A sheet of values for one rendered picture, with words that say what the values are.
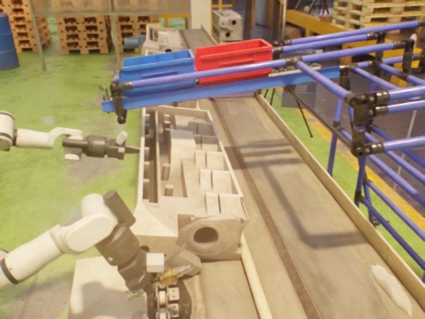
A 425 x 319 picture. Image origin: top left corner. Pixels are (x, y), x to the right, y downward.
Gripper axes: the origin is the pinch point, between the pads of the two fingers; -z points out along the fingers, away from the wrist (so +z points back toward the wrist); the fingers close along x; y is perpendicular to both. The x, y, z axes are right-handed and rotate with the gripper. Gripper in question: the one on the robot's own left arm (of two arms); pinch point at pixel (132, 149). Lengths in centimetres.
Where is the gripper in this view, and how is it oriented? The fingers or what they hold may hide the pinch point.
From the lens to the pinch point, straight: 162.7
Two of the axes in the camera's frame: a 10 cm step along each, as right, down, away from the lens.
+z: -9.8, -0.9, -1.7
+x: 1.1, 4.3, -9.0
